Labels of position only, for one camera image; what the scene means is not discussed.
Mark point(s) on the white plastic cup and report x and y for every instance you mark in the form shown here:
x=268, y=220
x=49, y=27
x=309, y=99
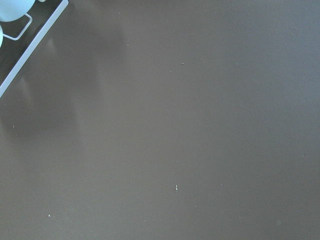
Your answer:
x=1, y=36

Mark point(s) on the white wire cup rack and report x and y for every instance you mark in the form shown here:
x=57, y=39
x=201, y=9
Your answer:
x=22, y=36

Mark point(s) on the light blue plastic cup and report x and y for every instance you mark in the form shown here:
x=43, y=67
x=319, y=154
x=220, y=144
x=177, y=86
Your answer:
x=11, y=10

